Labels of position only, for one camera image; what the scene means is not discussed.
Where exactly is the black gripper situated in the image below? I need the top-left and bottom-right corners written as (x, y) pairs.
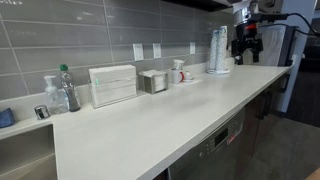
top-left (231, 22), bottom-right (264, 66)

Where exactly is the white mug red handle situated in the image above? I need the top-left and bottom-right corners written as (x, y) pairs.
top-left (170, 67), bottom-right (185, 85)

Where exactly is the tall patterned paper cup stack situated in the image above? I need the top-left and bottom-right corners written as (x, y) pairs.
top-left (216, 25), bottom-right (229, 72)
top-left (208, 29), bottom-right (221, 72)

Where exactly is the white round cup tray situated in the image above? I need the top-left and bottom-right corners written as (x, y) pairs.
top-left (205, 67), bottom-right (231, 75)

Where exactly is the small white espresso cup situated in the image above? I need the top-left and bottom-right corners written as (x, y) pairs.
top-left (183, 70), bottom-right (194, 81)

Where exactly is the white paper mat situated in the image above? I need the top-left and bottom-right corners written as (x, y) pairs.
top-left (167, 78), bottom-right (204, 89)

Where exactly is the dark wood cabinet front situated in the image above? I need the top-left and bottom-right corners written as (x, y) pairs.
top-left (233, 71), bottom-right (292, 180)

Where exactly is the white napkin stack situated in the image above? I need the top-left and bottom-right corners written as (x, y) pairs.
top-left (138, 69), bottom-right (168, 93)

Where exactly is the stainless steel dishwasher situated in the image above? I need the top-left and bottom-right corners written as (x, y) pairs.
top-left (166, 106), bottom-right (247, 180)

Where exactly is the metal napkin holder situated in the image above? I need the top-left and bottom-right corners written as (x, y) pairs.
top-left (137, 71), bottom-right (170, 96)

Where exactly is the clear acrylic towel holder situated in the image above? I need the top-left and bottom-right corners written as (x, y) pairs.
top-left (87, 77), bottom-right (139, 110)

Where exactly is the green capped dish soap bottle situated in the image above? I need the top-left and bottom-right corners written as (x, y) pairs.
top-left (58, 64), bottom-right (82, 113)

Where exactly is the clear pump soap dispenser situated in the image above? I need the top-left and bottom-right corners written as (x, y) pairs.
top-left (42, 75), bottom-right (70, 116)

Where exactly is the grey sink basin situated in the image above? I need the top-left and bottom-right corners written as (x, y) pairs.
top-left (0, 123), bottom-right (60, 180)

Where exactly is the blue sponge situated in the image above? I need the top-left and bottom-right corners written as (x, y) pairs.
top-left (0, 107), bottom-right (16, 130)

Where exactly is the shiny panel black frame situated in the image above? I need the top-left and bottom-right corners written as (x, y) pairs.
top-left (259, 24), bottom-right (298, 67)

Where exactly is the black cabinet handle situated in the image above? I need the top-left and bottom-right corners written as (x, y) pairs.
top-left (279, 73), bottom-right (291, 94)
top-left (257, 90), bottom-right (273, 120)

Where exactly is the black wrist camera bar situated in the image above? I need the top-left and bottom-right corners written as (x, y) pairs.
top-left (249, 12), bottom-right (290, 24)

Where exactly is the black camera cable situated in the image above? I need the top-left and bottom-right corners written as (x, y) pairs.
top-left (256, 12), bottom-right (320, 38)

